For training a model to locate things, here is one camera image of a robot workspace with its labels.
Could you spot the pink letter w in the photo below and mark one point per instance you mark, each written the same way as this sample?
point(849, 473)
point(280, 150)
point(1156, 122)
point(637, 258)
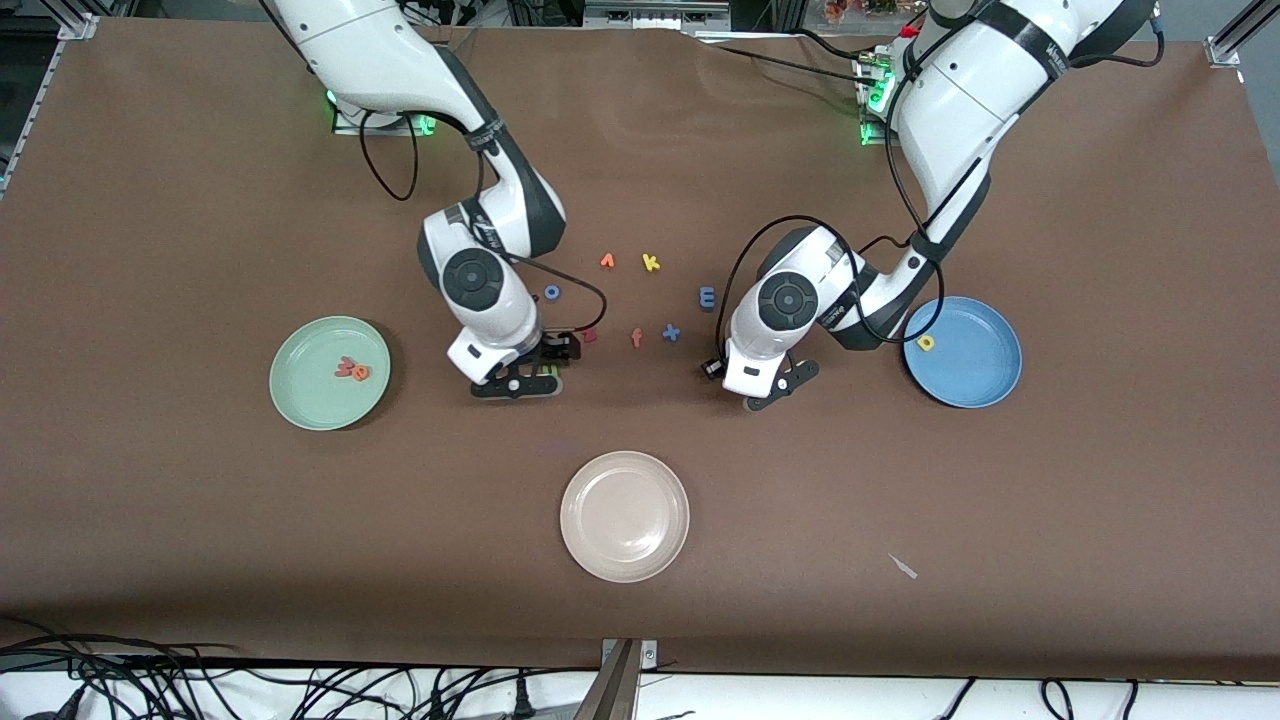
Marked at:
point(343, 368)

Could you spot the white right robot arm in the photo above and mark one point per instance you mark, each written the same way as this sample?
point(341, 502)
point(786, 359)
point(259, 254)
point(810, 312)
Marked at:
point(370, 50)

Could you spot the beige plate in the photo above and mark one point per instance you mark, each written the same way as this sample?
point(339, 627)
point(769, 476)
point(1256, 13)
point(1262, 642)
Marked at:
point(625, 517)

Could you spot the light green plate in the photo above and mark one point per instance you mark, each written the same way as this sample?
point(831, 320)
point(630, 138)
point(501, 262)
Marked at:
point(310, 390)

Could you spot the blue plate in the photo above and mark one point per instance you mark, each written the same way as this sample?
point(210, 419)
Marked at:
point(975, 370)

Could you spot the small white tape scrap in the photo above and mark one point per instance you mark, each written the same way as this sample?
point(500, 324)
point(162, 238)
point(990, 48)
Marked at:
point(903, 567)

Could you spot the black power plug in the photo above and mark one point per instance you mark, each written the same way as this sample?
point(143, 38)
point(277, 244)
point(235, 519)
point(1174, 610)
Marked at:
point(520, 697)

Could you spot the grey power strip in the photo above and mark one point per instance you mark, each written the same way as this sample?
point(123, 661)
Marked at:
point(655, 14)

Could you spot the brown table cover sheet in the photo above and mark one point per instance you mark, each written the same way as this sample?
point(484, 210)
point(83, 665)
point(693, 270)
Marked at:
point(200, 560)

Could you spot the orange background objects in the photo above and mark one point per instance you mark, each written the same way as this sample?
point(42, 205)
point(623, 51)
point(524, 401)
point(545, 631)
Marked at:
point(860, 8)

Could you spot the metal table edge bracket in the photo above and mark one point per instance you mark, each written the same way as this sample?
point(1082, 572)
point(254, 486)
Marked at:
point(628, 655)

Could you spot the aluminium frame profile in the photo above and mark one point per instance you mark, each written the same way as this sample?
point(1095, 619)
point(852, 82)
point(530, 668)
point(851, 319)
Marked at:
point(78, 25)
point(1235, 35)

